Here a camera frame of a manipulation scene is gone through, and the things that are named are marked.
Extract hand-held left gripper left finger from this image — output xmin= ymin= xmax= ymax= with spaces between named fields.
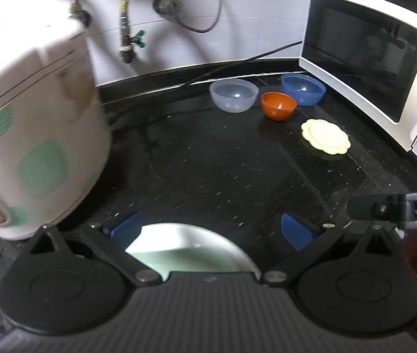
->
xmin=28 ymin=211 xmax=163 ymax=287

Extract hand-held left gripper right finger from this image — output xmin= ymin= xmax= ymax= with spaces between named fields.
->
xmin=262 ymin=211 xmax=402 ymax=287

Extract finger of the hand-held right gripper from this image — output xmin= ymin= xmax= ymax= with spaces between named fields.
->
xmin=347 ymin=193 xmax=408 ymax=225

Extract round grey-white plate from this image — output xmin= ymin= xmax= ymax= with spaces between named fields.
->
xmin=124 ymin=222 xmax=261 ymax=279

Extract cream flower-shaped plate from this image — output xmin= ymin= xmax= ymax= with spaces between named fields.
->
xmin=300 ymin=118 xmax=351 ymax=155

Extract orange plastic bowl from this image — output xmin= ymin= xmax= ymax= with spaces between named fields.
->
xmin=260 ymin=92 xmax=298 ymax=122

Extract blue plastic bowl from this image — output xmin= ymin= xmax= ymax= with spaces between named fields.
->
xmin=280 ymin=73 xmax=327 ymax=106

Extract clear plastic bowl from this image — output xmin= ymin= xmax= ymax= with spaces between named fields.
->
xmin=209 ymin=79 xmax=260 ymax=114

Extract white microwave oven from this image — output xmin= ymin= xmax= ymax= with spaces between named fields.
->
xmin=298 ymin=0 xmax=417 ymax=177

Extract white rice cooker green squares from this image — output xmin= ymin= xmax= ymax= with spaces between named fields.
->
xmin=0 ymin=0 xmax=112 ymax=241

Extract black power cable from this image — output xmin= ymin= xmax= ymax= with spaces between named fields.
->
xmin=100 ymin=41 xmax=306 ymax=96

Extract yellow hose with green valve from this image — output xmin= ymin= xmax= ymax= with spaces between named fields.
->
xmin=118 ymin=0 xmax=146 ymax=65

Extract grey cable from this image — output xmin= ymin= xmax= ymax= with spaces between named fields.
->
xmin=172 ymin=0 xmax=232 ymax=34

